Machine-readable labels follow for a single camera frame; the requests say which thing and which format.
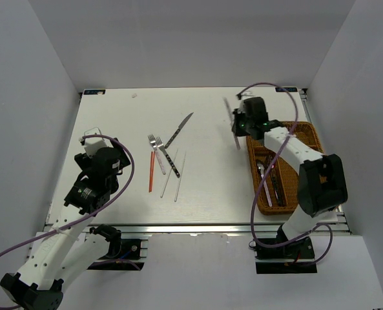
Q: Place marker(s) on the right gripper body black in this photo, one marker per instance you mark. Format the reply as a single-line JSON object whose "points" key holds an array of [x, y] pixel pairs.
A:
{"points": [[242, 124]]}

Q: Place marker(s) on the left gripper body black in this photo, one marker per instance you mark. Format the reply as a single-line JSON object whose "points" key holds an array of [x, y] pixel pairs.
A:
{"points": [[84, 161]]}

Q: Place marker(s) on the knife with pink handle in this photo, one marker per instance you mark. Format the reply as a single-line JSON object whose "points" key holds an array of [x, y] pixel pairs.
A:
{"points": [[230, 114]]}

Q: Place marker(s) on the spoon with dark dotted handle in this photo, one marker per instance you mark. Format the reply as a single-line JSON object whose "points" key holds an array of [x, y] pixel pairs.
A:
{"points": [[274, 179]]}

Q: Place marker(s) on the fork with black dotted handle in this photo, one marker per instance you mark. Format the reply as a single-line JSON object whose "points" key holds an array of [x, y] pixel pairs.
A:
{"points": [[161, 146]]}

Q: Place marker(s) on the knife with black handle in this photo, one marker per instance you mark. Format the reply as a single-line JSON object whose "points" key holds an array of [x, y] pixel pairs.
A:
{"points": [[180, 126]]}

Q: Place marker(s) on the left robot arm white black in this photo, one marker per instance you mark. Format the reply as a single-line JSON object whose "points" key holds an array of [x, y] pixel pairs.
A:
{"points": [[41, 282]]}

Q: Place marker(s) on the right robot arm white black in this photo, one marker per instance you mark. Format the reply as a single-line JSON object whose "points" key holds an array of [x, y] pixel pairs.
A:
{"points": [[321, 181]]}

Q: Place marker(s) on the blue label right corner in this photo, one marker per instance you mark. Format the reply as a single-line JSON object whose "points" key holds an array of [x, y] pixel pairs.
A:
{"points": [[286, 89]]}

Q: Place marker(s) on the blue label corner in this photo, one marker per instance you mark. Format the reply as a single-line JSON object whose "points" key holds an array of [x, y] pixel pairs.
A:
{"points": [[95, 92], [286, 89]]}

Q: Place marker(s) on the red chopstick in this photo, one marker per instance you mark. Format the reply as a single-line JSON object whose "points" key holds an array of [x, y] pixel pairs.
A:
{"points": [[151, 170]]}

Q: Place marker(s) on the wicker cutlery basket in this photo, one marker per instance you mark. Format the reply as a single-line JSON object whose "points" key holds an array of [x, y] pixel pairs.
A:
{"points": [[295, 172]]}

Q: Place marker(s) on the white chopstick left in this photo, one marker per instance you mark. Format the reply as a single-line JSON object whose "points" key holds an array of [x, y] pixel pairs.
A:
{"points": [[167, 178]]}

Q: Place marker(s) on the white chopstick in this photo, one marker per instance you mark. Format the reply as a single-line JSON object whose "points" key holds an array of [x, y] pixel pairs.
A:
{"points": [[179, 181], [167, 178]]}

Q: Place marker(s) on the white chopstick right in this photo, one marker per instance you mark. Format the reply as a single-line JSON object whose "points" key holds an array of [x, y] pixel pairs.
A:
{"points": [[179, 181]]}

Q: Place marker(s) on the blue label left corner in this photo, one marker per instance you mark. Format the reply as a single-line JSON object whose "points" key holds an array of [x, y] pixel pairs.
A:
{"points": [[95, 92]]}

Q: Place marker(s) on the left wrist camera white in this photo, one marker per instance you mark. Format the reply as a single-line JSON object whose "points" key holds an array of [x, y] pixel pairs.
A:
{"points": [[92, 145]]}

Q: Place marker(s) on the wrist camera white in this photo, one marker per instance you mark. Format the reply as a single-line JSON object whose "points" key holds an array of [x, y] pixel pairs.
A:
{"points": [[246, 96], [92, 145]]}

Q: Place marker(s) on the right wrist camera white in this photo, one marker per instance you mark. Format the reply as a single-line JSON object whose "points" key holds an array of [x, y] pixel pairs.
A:
{"points": [[246, 96]]}

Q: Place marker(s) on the spoon with pink handle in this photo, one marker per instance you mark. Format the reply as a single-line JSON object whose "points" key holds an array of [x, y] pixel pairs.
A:
{"points": [[261, 171]]}

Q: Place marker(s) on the fork with pink handle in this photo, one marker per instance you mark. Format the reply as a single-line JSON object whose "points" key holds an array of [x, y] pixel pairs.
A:
{"points": [[152, 141]]}

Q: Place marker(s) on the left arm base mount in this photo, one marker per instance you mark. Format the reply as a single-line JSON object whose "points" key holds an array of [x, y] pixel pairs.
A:
{"points": [[124, 253]]}

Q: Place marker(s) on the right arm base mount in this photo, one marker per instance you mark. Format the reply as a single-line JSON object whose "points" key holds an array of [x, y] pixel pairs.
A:
{"points": [[295, 258]]}

